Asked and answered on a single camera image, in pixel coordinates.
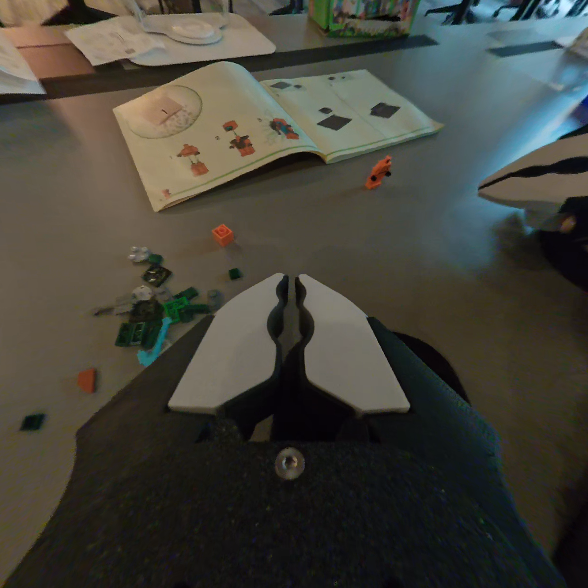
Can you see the green toy brick box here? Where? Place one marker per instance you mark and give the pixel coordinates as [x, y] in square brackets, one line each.
[363, 16]

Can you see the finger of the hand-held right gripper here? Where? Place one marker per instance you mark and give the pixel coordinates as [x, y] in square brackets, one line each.
[560, 152]
[542, 191]

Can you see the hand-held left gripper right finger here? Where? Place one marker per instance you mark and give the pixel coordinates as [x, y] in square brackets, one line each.
[354, 358]

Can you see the white instruction booklet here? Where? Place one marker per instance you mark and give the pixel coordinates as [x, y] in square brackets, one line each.
[220, 101]

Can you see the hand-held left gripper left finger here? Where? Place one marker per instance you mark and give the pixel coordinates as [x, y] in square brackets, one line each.
[230, 358]

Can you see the black chair armrest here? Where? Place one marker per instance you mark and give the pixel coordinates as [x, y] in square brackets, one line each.
[432, 363]

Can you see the orange pumpkin face brick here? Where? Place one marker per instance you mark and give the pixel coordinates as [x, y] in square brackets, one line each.
[381, 165]

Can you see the white paper leaflet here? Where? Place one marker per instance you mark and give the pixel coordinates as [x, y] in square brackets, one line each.
[110, 41]

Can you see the small dark green toy plate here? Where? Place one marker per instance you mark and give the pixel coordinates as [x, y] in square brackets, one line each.
[32, 422]

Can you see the pile of toy bricks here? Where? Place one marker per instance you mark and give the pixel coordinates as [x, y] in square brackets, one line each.
[156, 308]

